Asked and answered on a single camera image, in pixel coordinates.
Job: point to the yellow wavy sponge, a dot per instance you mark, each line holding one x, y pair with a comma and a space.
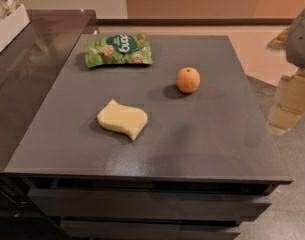
122, 119

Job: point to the orange fruit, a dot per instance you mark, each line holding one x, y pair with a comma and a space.
188, 80

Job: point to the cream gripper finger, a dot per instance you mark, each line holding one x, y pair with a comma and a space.
289, 103

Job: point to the dark glossy side counter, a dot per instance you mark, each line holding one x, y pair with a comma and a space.
29, 66

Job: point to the grey drawer cabinet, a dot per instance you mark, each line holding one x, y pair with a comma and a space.
203, 164

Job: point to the white box with packets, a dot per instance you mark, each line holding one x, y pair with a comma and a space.
13, 19

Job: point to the green snack bag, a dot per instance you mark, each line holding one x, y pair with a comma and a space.
118, 49

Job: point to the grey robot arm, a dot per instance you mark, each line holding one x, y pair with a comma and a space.
292, 40

